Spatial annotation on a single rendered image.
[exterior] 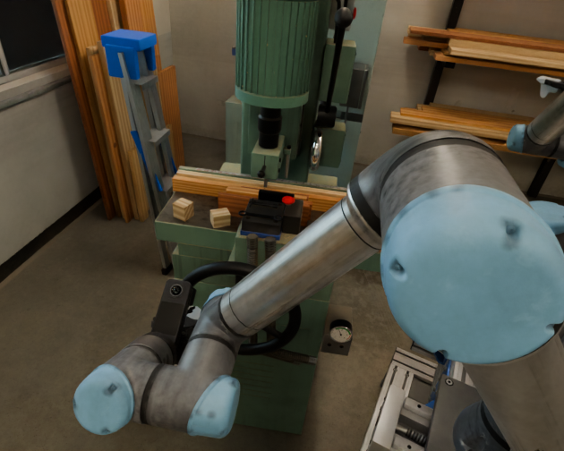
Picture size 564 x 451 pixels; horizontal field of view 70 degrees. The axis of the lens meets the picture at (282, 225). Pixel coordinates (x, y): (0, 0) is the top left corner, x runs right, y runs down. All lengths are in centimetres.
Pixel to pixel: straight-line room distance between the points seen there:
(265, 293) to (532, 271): 33
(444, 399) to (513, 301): 60
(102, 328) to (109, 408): 151
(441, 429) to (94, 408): 58
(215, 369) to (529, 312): 39
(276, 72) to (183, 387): 65
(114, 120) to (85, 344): 117
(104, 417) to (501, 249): 47
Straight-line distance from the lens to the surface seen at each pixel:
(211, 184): 114
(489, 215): 28
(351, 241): 46
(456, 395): 91
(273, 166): 103
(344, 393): 182
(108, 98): 239
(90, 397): 57
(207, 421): 55
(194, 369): 56
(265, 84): 92
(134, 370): 58
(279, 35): 90
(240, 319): 57
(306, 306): 114
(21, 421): 189
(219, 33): 349
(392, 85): 335
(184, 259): 111
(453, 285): 29
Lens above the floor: 150
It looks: 35 degrees down
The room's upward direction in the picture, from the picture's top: 6 degrees clockwise
